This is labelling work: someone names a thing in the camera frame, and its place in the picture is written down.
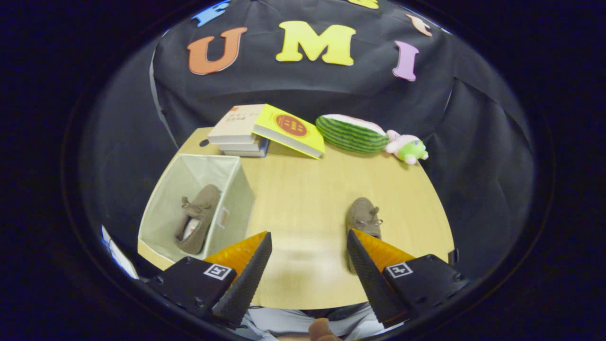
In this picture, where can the beige book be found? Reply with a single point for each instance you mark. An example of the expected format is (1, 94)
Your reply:
(234, 123)

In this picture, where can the pink and green plush toy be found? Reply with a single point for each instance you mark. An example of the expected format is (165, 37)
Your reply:
(409, 148)

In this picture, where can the watermelon slice plush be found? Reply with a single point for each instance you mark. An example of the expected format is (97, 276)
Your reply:
(352, 135)

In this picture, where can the pale fabric storage box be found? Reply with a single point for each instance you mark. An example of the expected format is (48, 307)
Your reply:
(165, 208)

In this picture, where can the blue book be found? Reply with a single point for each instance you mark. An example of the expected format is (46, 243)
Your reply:
(251, 153)

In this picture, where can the yellow book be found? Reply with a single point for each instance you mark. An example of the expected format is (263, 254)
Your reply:
(289, 128)

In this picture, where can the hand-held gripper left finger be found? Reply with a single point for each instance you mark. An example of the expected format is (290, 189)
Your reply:
(246, 284)

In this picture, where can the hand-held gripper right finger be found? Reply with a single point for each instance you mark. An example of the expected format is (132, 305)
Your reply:
(371, 284)

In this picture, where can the brown shoe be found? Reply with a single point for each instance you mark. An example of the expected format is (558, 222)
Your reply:
(199, 218)
(362, 215)

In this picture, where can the white book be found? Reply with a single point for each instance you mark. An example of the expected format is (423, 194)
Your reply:
(241, 147)

